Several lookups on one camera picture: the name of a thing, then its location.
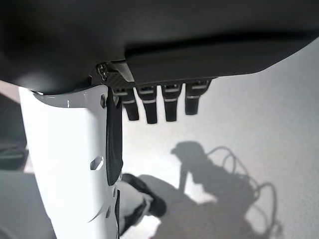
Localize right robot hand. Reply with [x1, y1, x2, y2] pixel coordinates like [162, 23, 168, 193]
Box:
[0, 0, 319, 239]

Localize right robot leg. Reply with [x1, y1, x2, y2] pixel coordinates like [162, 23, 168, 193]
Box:
[119, 172, 167, 236]

